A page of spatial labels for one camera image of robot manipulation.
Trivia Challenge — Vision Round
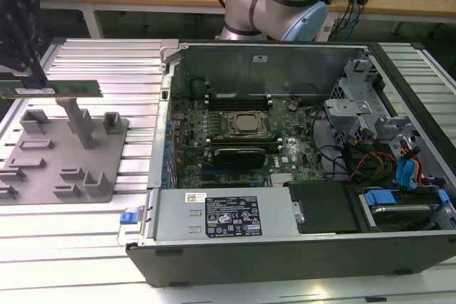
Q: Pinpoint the blue flat data wire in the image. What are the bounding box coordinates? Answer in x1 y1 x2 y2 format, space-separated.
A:
396 154 422 192

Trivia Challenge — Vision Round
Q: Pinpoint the CPU socket with CPU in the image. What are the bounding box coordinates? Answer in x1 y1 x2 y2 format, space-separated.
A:
227 110 274 139

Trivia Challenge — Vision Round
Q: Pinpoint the black plastic shroud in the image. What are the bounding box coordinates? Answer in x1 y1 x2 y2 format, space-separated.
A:
284 180 361 236

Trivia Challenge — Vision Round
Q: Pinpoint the open black PC case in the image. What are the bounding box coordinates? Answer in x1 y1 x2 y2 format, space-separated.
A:
117 38 456 289

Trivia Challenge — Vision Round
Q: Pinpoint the grey power supply unit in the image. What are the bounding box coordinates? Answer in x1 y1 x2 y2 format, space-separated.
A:
152 188 301 241

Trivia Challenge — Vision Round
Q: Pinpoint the green RAM stick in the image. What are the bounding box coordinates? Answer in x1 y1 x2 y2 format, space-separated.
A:
0 80 103 100

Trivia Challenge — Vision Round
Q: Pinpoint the green motherboard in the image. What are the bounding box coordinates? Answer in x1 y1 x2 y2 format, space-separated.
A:
167 95 327 189

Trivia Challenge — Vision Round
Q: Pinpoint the silver chipset heat sink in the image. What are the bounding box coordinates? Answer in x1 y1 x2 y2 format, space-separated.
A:
269 172 297 188

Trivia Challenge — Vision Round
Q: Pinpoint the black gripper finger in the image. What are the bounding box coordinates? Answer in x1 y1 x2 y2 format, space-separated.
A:
24 45 49 88

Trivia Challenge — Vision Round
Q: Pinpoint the grey metal drive cage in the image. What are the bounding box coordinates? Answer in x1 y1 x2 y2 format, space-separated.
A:
323 57 388 149

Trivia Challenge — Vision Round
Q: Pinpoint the red yellow black wire bundle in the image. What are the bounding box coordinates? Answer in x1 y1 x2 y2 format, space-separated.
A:
347 143 398 184

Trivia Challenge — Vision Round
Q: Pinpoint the hard disk in blue carrier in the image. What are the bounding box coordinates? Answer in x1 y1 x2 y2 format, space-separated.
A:
358 189 450 234

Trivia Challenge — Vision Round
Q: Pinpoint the black RAM slot bank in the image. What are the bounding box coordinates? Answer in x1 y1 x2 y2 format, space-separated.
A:
205 135 285 147
204 90 274 112

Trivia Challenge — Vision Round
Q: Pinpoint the grey parts rack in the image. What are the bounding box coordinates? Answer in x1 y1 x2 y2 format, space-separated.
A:
0 97 130 206

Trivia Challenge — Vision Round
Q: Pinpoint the black graphics card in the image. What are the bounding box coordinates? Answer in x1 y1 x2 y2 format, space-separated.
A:
212 145 267 171

